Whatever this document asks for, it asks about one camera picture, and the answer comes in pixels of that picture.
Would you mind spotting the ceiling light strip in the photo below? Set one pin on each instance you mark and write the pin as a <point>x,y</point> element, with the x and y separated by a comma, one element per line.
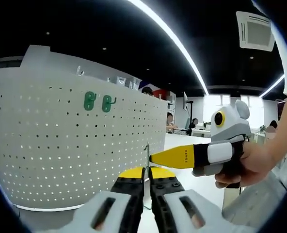
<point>172,35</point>
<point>272,86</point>

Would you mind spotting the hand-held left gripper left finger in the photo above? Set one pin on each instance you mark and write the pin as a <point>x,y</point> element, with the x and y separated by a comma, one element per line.
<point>131,194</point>

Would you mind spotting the ceiling air conditioner vent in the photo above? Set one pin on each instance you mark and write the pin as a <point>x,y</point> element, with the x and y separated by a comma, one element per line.
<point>255,31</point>

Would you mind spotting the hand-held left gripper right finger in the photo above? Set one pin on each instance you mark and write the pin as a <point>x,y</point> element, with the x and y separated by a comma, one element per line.
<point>163,194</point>

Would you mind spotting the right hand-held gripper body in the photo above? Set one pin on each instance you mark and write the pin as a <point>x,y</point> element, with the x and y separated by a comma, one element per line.
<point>233,126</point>

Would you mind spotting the white perforated mounting plate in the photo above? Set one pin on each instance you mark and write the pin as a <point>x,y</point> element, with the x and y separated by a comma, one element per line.
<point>61,145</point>

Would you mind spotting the grey mesh office chair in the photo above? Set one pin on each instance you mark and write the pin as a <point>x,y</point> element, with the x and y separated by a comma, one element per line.
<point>255,201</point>

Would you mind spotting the person's right hand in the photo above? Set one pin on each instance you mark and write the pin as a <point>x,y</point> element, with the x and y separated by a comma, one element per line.
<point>255,162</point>

